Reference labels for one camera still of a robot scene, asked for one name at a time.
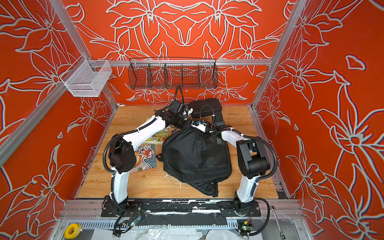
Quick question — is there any dragon cover picture book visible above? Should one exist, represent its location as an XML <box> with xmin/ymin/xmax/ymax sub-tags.
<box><xmin>132</xmin><ymin>144</ymin><xmax>157</xmax><ymax>172</ymax></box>

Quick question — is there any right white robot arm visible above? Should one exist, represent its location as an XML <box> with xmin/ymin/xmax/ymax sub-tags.
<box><xmin>209</xmin><ymin>127</ymin><xmax>278</xmax><ymax>215</ymax></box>

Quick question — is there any green Chinese history picture book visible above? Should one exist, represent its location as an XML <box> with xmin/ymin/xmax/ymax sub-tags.
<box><xmin>144</xmin><ymin>126</ymin><xmax>170</xmax><ymax>144</ymax></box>

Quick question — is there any silver wrench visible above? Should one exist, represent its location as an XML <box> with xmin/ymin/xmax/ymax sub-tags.
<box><xmin>271</xmin><ymin>206</ymin><xmax>286</xmax><ymax>240</ymax></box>

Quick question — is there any green circuit board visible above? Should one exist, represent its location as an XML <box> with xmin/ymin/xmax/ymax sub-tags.
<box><xmin>238</xmin><ymin>221</ymin><xmax>254</xmax><ymax>237</ymax></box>

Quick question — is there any white wire mesh basket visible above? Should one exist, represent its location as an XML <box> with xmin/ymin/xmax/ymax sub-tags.
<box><xmin>61</xmin><ymin>60</ymin><xmax>113</xmax><ymax>97</ymax></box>

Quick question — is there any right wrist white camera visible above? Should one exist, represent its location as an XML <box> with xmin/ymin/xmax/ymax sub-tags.
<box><xmin>191</xmin><ymin>120</ymin><xmax>209</xmax><ymax>133</ymax></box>

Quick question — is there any yellow tape roll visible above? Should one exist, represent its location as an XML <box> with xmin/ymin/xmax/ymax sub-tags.
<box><xmin>64</xmin><ymin>223</ymin><xmax>83</xmax><ymax>240</ymax></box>

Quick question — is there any black hard zip case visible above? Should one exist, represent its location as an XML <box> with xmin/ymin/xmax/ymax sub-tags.
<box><xmin>188</xmin><ymin>98</ymin><xmax>222</xmax><ymax>119</ymax></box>

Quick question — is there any black student backpack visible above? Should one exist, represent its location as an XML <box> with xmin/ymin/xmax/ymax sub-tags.
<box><xmin>157</xmin><ymin>129</ymin><xmax>232</xmax><ymax>198</ymax></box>

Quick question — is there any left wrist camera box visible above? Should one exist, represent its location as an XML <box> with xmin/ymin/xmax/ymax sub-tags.
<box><xmin>168</xmin><ymin>100</ymin><xmax>186</xmax><ymax>116</ymax></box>

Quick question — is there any black wire wall basket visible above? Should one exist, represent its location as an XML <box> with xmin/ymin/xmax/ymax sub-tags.
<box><xmin>128</xmin><ymin>58</ymin><xmax>219</xmax><ymax>90</ymax></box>

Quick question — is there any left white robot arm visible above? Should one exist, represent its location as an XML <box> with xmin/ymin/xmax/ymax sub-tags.
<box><xmin>103</xmin><ymin>112</ymin><xmax>192</xmax><ymax>212</ymax></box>

